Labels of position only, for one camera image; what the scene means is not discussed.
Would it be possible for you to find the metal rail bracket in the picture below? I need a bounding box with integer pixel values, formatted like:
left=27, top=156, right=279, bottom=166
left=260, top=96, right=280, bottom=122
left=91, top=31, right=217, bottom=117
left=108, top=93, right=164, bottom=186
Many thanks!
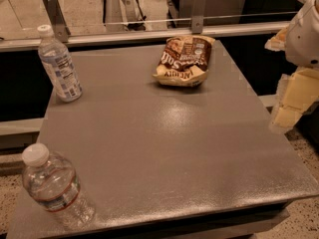
left=42, top=0, right=71, bottom=43
left=191, top=0, right=206, bottom=34

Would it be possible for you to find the clear red-label water bottle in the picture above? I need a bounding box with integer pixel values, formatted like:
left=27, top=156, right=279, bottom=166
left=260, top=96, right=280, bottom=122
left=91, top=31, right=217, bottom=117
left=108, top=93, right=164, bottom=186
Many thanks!
left=22, top=143, right=96, bottom=230

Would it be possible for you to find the horizontal metal rail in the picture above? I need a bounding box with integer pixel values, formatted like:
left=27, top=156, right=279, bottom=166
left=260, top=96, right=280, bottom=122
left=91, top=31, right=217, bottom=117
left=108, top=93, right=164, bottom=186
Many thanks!
left=0, top=21, right=289, bottom=52

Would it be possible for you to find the blue-label water bottle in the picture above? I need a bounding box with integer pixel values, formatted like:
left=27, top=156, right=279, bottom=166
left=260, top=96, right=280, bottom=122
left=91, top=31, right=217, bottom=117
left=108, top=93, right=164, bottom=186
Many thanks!
left=37, top=25, right=83, bottom=103

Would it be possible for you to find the brown chip bag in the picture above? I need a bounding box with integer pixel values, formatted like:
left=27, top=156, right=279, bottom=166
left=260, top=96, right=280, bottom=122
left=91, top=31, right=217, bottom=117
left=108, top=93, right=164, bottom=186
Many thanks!
left=153, top=35, right=215, bottom=88

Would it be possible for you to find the right metal rail bracket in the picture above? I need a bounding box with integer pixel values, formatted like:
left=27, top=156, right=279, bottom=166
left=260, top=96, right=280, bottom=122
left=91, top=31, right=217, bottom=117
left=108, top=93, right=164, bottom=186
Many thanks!
left=191, top=0, right=206, bottom=34

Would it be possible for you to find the left metal rail bracket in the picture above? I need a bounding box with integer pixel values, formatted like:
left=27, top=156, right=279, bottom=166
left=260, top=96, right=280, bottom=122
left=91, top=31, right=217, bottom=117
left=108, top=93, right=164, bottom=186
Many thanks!
left=42, top=0, right=71, bottom=43

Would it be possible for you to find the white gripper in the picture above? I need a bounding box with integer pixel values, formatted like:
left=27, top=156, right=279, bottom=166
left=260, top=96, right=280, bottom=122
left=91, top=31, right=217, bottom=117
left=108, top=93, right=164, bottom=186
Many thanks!
left=264, top=0, right=319, bottom=133

